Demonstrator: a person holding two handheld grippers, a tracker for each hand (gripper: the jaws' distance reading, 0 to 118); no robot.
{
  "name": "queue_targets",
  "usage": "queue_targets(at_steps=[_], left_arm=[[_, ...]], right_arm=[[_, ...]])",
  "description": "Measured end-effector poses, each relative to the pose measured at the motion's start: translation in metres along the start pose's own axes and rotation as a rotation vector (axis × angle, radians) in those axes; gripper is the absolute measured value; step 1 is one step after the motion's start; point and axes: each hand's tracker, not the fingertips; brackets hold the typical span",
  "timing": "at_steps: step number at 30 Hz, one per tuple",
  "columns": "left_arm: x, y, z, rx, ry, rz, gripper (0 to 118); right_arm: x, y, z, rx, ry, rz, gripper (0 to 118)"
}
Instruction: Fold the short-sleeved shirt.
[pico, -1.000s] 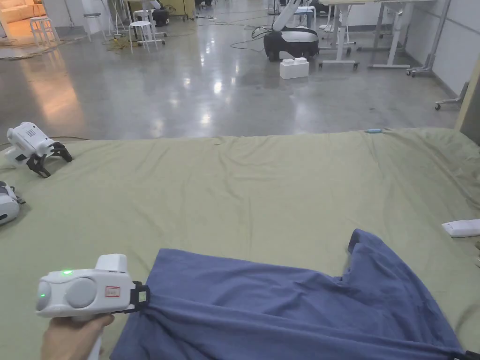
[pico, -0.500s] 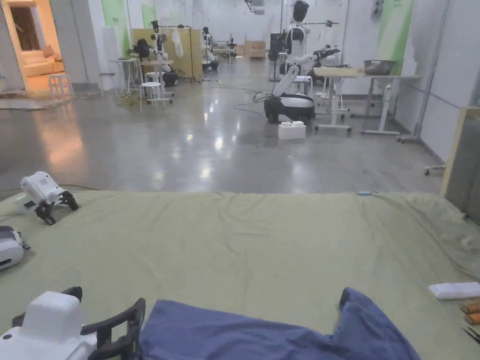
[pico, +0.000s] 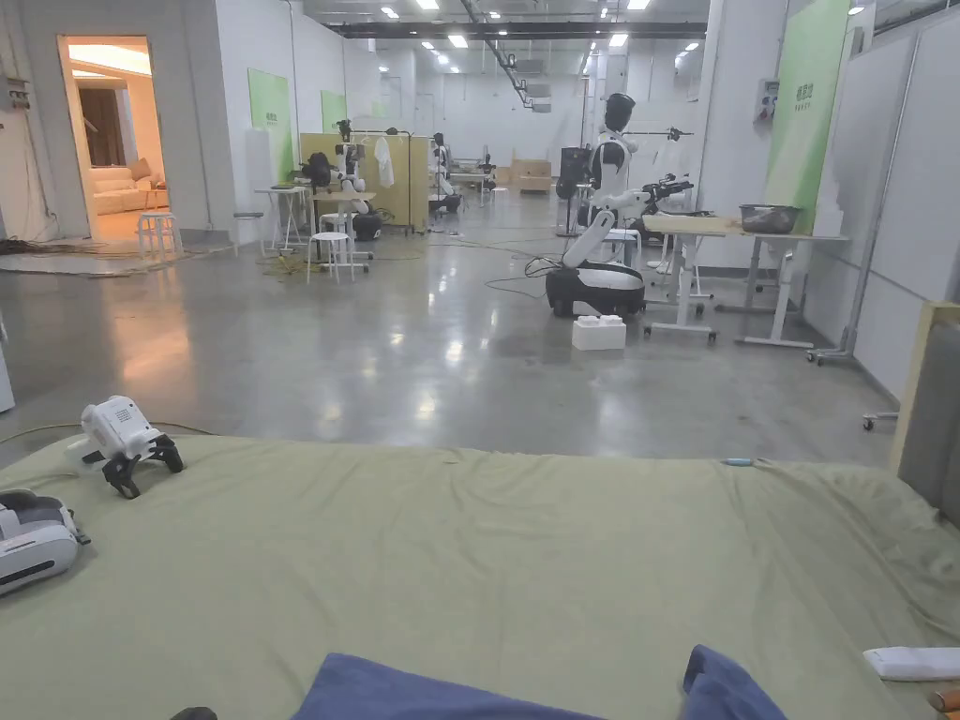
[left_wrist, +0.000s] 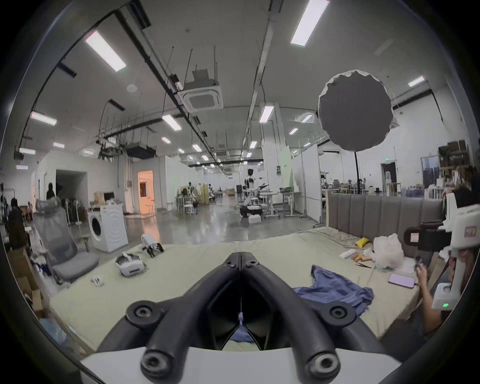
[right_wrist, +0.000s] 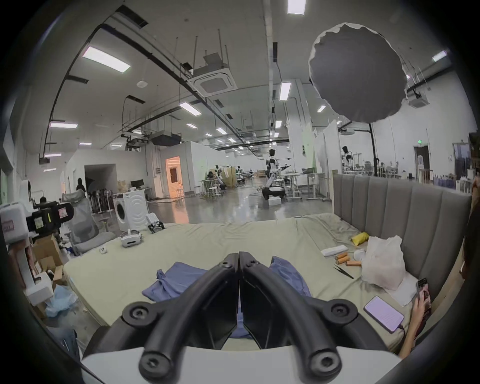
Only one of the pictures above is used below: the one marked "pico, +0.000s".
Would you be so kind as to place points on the white foam block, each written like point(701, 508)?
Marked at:
point(598, 334)

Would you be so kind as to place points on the brown cartons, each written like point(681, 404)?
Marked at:
point(534, 174)

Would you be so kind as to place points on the bed with pale green sheet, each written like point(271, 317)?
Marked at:
point(480, 570)

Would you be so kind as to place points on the white hanging garment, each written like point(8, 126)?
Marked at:
point(384, 161)

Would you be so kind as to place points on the white and black humanoid robot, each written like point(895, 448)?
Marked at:
point(611, 169)

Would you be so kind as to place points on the small blue item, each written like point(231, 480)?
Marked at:
point(738, 462)

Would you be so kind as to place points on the dark blue garment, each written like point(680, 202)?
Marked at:
point(375, 694)

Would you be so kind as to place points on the spare white hand-held gripper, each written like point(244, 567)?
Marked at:
point(116, 427)

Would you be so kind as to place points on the cream sofa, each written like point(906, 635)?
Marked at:
point(120, 187)

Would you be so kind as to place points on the grey padded headboard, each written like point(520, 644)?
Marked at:
point(934, 420)

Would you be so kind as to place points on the white headset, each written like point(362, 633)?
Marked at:
point(30, 547)

